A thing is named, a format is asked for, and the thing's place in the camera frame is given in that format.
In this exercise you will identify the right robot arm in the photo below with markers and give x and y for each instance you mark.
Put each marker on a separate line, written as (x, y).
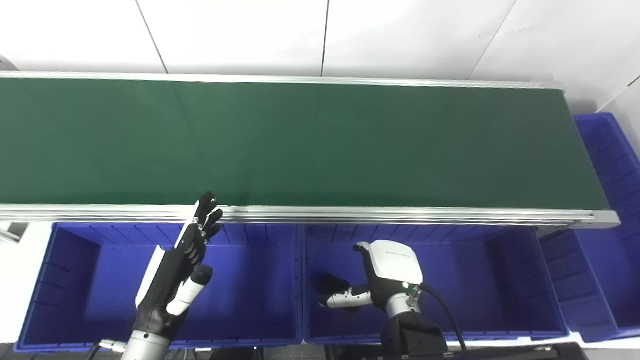
(412, 335)

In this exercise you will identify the green conveyor belt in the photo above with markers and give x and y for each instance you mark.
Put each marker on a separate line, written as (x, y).
(300, 145)
(400, 216)

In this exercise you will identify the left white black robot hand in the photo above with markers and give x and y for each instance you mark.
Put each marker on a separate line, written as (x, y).
(167, 290)

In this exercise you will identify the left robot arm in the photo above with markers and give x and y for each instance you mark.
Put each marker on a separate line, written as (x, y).
(147, 347)

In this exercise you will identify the aluminium conveyor leg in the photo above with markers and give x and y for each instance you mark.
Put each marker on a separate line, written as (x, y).
(11, 232)

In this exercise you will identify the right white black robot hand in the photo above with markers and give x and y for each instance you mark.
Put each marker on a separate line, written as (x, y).
(395, 270)

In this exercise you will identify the black flanged metal part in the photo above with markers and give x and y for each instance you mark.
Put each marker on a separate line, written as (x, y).
(334, 284)

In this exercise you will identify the blue plastic bin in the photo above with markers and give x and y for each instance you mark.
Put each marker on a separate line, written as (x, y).
(90, 300)
(490, 290)
(600, 270)

